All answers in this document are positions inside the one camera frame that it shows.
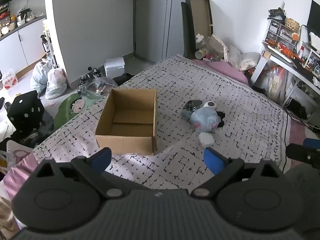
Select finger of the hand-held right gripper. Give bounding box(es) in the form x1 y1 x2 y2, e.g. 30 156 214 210
286 137 320 171

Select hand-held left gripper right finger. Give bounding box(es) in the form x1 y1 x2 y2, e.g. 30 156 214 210
191 147 285 199

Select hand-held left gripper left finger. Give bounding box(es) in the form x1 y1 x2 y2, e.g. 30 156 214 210
35 148 130 200

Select brown cardboard box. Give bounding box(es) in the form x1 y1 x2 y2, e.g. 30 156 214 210
95 88 158 156

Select black soft cloth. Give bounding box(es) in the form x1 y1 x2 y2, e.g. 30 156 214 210
184 100 203 111

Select small white soft pouch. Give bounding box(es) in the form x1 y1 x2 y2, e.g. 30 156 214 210
199 132 215 147

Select small black soft item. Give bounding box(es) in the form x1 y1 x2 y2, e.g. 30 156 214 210
216 111 226 128

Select grey pants leg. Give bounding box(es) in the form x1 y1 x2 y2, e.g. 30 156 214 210
284 164 320 195

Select blue plush toy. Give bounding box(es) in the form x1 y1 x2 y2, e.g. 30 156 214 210
190 101 222 133

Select green leaf cartoon rug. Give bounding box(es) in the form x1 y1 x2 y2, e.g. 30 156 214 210
54 92 110 130

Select grey fuzzy cloth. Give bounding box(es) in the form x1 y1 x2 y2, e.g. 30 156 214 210
15 112 55 148

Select black slippers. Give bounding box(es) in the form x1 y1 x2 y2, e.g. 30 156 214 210
112 73 134 86

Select black tripods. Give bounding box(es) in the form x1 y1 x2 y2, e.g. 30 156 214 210
79 67 102 90

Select pink printed bag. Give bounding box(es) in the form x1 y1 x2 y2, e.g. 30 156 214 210
6 140 33 167

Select white black patterned blanket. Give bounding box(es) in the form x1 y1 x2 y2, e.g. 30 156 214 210
32 55 290 190

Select black dice stool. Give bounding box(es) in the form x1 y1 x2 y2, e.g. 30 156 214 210
7 90 45 133

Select white desk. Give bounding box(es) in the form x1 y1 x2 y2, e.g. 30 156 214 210
250 41 320 110

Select white box appliance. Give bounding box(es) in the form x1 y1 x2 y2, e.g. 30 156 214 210
104 57 125 77

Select grey plastic bag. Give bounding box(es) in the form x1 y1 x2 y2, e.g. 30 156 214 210
30 59 54 93

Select crumpled white plastic bag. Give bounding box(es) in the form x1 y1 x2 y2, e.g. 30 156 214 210
229 45 261 72

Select black sandals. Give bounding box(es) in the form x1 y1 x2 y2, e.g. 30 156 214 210
0 97 12 111

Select crumpled clear plastic bag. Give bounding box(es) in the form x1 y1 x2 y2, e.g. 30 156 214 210
205 34 230 61

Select red white plastic bag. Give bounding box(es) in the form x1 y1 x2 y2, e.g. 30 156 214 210
2 69 19 90

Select desk organizer shelf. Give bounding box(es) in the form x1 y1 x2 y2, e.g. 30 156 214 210
264 19 298 48

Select dark spray bottle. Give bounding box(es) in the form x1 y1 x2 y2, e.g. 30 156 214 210
40 34 50 53

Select wicker basket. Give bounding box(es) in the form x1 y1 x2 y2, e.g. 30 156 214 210
285 17 300 32

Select black monitor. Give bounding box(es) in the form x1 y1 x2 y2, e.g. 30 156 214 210
307 0 320 40

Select white kitchen cabinet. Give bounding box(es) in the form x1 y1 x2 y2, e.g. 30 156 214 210
0 17 48 78

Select leaning brown board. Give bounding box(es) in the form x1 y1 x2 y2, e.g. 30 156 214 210
181 0 213 59

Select grey door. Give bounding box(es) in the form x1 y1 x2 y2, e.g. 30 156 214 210
135 0 200 61

